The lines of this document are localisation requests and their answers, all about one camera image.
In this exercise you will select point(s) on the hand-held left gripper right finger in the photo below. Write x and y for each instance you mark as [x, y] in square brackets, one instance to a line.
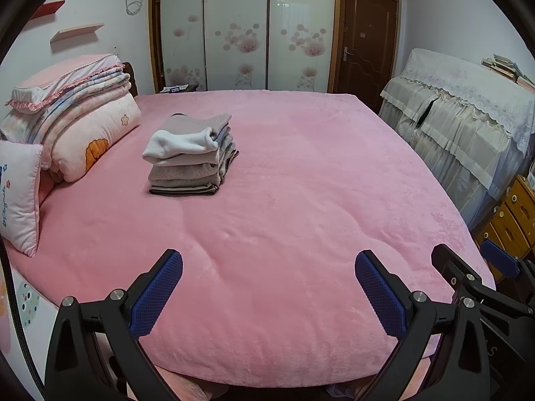
[378, 292]

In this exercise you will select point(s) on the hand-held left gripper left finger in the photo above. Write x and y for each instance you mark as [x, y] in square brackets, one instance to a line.
[156, 292]

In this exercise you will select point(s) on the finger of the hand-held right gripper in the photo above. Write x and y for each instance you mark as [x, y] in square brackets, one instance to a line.
[499, 259]
[451, 263]

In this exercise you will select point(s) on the striped knit sweater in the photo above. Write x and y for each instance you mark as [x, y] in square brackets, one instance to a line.
[184, 142]

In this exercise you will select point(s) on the wooden drawer cabinet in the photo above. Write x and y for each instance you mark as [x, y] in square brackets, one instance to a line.
[512, 217]

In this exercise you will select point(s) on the dark striped folded garment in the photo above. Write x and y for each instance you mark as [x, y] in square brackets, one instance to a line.
[184, 192]

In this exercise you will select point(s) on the beige folded garment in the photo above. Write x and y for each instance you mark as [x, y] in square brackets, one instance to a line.
[184, 184]

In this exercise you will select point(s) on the grey diamond-pattern folded garment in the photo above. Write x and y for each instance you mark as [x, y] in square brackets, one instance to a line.
[184, 173]

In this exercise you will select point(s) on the pink bed blanket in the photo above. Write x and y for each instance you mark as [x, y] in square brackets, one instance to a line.
[292, 200]

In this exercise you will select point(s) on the cartoon printed bed sheet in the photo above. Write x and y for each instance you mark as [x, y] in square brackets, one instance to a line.
[31, 305]

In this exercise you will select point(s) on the lace-covered furniture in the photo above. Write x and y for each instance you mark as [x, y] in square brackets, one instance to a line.
[459, 125]

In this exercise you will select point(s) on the small printed pillow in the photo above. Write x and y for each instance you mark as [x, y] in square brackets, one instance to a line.
[19, 196]

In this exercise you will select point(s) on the stack of books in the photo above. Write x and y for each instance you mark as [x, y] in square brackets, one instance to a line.
[508, 69]

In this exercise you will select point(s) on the dark nightstand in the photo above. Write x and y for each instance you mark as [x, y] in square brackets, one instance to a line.
[179, 89]

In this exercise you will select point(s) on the dark wooden headboard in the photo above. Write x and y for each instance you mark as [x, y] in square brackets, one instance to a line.
[131, 79]

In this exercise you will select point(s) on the pink ruffled pillow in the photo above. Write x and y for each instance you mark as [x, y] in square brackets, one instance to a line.
[62, 81]

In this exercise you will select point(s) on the brown wooden door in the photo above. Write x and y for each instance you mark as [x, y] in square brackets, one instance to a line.
[368, 33]

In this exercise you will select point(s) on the floral sliding-door wardrobe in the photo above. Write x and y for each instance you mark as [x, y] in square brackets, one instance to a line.
[242, 29]

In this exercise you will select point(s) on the pink wall shelf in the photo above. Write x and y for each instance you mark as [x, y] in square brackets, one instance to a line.
[77, 32]

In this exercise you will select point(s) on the red wall shelf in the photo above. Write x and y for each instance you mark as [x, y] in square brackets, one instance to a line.
[46, 9]

